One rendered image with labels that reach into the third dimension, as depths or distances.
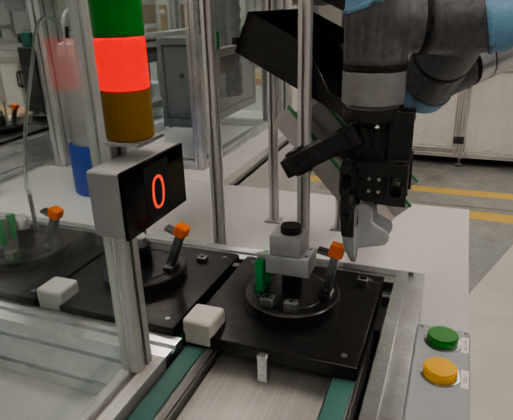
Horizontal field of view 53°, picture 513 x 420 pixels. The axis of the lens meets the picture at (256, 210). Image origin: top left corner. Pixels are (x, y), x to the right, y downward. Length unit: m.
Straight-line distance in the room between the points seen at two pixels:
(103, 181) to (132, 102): 0.08
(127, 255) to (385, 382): 0.35
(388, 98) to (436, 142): 4.22
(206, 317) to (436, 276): 0.56
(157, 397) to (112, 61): 0.39
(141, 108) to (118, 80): 0.03
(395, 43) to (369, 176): 0.15
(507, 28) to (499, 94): 4.12
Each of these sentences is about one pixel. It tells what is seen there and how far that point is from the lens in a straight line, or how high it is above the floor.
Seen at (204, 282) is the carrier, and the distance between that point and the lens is 0.85.
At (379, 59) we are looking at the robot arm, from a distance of 0.61.
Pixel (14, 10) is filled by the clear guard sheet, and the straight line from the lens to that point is 0.49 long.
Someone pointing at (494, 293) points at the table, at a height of 0.86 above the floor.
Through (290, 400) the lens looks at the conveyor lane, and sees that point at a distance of 0.71.
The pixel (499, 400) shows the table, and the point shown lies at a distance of 0.85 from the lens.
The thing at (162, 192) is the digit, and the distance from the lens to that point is 0.58.
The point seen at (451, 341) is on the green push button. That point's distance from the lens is 0.74.
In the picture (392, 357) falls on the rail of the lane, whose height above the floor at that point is 0.95.
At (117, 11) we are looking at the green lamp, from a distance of 0.52.
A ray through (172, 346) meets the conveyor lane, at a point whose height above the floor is 0.96.
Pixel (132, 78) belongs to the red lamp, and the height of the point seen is 1.32.
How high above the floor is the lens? 1.39
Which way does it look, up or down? 22 degrees down
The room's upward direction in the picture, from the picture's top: 2 degrees counter-clockwise
